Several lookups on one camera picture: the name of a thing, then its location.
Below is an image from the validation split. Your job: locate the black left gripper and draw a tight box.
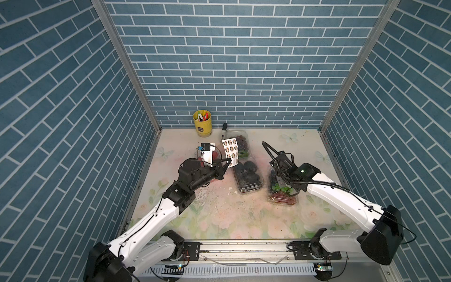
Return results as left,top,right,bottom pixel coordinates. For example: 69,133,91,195
188,158,231,192

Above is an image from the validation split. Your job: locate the white fruit sticker sheet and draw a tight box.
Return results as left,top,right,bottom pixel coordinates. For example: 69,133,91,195
222,138,238,168

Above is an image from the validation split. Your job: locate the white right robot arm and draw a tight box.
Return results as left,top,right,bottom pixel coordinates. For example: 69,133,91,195
270,151,407,266

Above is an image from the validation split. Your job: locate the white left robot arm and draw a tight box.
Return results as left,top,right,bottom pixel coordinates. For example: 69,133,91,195
83,158,232,282

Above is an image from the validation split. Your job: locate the clear box of strawberries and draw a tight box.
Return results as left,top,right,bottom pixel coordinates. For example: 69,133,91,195
196,143,221,168

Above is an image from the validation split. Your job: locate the clear box of mixed grapes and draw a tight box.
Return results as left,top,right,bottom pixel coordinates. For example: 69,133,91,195
268,169,297,206

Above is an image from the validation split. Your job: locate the clear box of avocados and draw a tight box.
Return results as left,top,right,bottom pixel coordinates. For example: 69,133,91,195
233,158,263,193

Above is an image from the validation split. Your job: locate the clear box of dark grapes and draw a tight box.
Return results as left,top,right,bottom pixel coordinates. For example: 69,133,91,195
225,129,250,159

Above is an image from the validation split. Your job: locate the black capped marker pen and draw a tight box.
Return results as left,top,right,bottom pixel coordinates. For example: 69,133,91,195
221,122,228,141

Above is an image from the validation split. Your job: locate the yellow pen cup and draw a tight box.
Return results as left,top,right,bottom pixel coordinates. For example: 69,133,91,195
193,110,212,137

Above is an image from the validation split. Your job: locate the black corrugated cable conduit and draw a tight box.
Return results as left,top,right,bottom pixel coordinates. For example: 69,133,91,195
261,140,385,216

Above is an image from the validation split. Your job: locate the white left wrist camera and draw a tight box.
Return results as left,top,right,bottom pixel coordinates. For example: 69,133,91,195
200,142,216,167

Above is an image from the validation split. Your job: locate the metal base rail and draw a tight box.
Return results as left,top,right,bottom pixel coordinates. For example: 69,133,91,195
101,239,385,265

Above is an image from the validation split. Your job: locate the white perforated cable tray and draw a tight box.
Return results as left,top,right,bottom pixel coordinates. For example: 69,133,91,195
137,263,317,278

